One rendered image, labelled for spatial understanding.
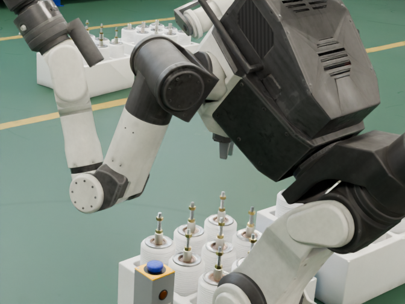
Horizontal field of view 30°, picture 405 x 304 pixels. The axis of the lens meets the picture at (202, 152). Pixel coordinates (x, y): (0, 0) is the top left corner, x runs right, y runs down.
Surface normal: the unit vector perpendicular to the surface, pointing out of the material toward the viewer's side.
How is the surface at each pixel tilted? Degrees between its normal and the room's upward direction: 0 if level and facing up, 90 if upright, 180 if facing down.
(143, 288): 90
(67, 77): 71
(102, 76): 90
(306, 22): 54
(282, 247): 113
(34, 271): 0
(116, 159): 82
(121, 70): 90
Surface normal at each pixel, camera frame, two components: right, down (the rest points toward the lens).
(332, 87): 0.58, -0.31
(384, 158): 0.48, -0.55
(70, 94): 0.15, 0.04
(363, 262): 0.64, 0.31
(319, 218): -0.71, 0.21
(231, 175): 0.07, -0.93
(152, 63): -0.67, -0.40
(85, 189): -0.47, 0.15
